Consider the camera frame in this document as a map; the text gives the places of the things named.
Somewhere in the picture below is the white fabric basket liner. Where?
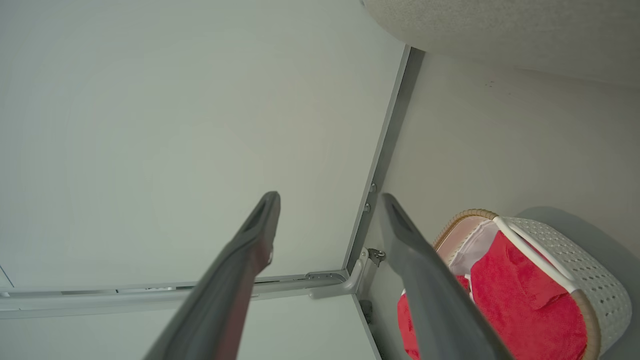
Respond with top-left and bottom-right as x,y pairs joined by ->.
446,220 -> 501,277

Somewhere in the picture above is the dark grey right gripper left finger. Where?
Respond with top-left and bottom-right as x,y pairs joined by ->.
144,191 -> 281,360

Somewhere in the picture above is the white basket handle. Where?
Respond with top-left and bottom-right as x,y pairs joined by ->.
492,216 -> 581,293

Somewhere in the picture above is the white woven laundry basket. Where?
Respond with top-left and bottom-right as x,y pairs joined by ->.
397,209 -> 633,360

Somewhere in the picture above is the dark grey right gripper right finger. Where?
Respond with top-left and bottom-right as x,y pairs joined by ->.
379,193 -> 513,360

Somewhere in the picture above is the red and white garment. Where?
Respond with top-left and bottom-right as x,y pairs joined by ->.
397,230 -> 588,360

